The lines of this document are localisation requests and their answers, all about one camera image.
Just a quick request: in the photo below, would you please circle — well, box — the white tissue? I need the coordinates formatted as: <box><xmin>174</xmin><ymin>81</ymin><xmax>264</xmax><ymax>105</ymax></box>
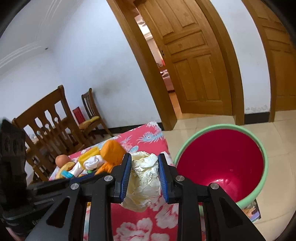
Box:
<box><xmin>69</xmin><ymin>155</ymin><xmax>105</xmax><ymax>177</ymax></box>

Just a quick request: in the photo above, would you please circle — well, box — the white paper ball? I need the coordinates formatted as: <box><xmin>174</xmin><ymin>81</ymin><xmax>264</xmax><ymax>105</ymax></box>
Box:
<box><xmin>121</xmin><ymin>152</ymin><xmax>161</xmax><ymax>212</ymax></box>

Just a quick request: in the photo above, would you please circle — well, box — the orange snack wrapper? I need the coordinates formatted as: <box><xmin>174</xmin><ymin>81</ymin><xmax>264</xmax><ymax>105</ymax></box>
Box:
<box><xmin>95</xmin><ymin>140</ymin><xmax>126</xmax><ymax>175</ymax></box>

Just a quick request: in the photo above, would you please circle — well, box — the blue wrapper piece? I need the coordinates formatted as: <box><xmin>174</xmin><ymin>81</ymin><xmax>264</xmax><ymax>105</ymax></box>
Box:
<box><xmin>61</xmin><ymin>170</ymin><xmax>74</xmax><ymax>179</ymax></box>

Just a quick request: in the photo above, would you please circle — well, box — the yellow foam fruit net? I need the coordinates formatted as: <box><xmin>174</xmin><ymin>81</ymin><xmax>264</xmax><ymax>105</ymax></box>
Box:
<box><xmin>78</xmin><ymin>147</ymin><xmax>100</xmax><ymax>165</ymax></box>

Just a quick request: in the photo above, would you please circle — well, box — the red apple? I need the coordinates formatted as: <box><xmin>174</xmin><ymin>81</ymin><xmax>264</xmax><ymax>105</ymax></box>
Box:
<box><xmin>55</xmin><ymin>155</ymin><xmax>71</xmax><ymax>168</ymax></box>

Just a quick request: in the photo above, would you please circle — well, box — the red green plastic bin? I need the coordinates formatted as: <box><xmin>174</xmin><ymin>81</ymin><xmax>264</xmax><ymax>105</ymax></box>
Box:
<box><xmin>174</xmin><ymin>124</ymin><xmax>268</xmax><ymax>209</ymax></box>

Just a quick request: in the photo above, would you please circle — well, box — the wooden chair yellow cushion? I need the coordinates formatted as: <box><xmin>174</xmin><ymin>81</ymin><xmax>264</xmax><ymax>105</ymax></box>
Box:
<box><xmin>79</xmin><ymin>88</ymin><xmax>114</xmax><ymax>139</ymax></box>

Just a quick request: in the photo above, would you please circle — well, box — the large wooden dining chair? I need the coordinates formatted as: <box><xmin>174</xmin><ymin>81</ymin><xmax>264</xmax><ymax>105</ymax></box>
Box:
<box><xmin>12</xmin><ymin>85</ymin><xmax>91</xmax><ymax>181</ymax></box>

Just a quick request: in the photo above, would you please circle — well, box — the open wooden door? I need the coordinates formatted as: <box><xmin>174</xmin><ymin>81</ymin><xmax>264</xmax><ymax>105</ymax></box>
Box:
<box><xmin>133</xmin><ymin>0</ymin><xmax>232</xmax><ymax>115</ymax></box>

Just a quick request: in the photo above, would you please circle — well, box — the closed wooden door right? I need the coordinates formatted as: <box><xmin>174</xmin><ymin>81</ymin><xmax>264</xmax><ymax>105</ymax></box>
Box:
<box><xmin>243</xmin><ymin>0</ymin><xmax>295</xmax><ymax>122</ymax></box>

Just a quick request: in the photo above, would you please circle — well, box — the red box by wall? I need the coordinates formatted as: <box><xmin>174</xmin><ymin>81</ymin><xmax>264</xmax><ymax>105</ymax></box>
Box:
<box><xmin>73</xmin><ymin>107</ymin><xmax>85</xmax><ymax>125</ymax></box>

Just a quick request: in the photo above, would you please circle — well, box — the wooden door frame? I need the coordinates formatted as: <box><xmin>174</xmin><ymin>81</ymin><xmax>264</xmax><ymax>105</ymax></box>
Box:
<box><xmin>108</xmin><ymin>1</ymin><xmax>244</xmax><ymax>131</ymax></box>

